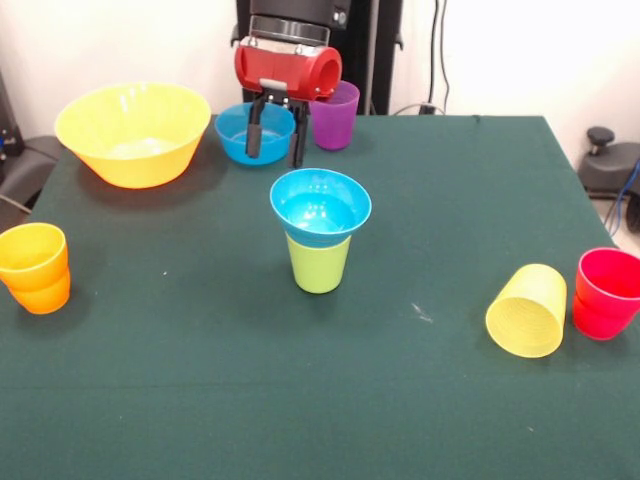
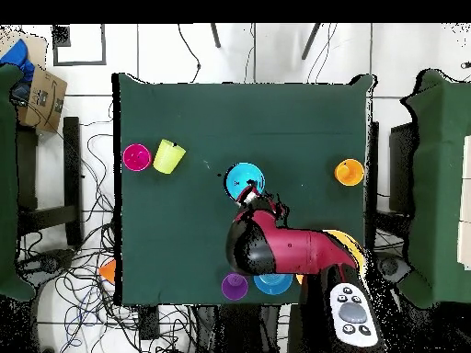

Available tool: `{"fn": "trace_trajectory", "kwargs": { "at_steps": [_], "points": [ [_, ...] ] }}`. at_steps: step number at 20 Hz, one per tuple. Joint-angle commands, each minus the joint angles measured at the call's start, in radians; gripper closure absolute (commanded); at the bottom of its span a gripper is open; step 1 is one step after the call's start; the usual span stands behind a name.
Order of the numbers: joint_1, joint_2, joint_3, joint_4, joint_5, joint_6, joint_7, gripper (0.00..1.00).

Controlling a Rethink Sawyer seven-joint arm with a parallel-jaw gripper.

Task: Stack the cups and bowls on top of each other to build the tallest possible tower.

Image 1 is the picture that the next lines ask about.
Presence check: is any blue cable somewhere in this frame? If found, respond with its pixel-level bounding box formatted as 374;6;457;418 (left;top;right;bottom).
608;159;640;236

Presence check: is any purple cup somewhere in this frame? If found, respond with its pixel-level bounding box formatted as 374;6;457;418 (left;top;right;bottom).
308;80;361;151

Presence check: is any pink cup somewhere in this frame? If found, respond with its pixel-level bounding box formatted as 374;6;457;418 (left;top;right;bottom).
572;247;640;341

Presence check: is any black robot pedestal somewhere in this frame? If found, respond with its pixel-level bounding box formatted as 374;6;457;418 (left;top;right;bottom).
230;0;406;116

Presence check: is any orange cup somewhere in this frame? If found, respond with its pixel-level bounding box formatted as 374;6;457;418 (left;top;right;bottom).
0;222;72;315

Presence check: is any black equipment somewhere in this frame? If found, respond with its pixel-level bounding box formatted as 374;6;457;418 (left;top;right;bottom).
0;69;19;166

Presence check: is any dark green tablecloth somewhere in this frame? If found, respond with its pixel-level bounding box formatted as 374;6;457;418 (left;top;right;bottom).
0;114;640;480

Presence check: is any blue bowl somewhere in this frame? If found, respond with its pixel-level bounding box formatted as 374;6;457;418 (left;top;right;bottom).
214;102;297;167

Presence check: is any large yellow bowl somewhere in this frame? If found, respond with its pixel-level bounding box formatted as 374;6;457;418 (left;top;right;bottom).
53;82;213;190

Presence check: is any green cup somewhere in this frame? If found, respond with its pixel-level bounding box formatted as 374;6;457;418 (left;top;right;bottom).
286;232;352;295

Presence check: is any black wall cable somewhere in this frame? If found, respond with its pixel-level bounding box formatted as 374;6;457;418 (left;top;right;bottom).
427;0;451;115

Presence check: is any cyan bowl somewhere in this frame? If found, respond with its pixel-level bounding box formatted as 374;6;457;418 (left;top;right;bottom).
269;168;373;249

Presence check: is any yellow-green cup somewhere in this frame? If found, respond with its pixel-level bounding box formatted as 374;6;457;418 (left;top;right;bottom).
484;263;569;359

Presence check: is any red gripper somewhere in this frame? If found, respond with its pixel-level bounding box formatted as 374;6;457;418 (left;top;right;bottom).
234;35;344;169

